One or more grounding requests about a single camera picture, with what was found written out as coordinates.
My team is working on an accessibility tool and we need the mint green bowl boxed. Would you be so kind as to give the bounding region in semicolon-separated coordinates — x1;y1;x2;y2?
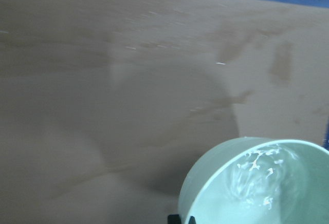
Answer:
178;137;328;223

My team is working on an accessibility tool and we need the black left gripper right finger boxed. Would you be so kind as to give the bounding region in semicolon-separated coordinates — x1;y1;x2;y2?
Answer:
187;211;196;224

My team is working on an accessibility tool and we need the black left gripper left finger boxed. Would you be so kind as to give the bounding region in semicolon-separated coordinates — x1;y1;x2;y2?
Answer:
167;213;181;224

